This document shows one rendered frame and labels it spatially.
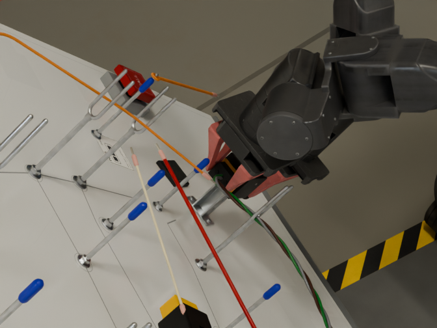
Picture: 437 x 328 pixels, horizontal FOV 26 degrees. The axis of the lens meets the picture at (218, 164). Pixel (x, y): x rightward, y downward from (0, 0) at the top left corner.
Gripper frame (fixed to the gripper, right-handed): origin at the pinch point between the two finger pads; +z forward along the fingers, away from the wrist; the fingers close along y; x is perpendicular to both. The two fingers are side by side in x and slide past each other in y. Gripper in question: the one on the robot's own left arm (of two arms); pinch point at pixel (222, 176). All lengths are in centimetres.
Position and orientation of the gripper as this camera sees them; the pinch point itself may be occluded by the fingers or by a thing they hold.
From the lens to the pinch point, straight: 112.7
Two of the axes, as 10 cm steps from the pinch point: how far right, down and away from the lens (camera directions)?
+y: 6.0, 7.6, -2.5
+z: -4.8, 5.9, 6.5
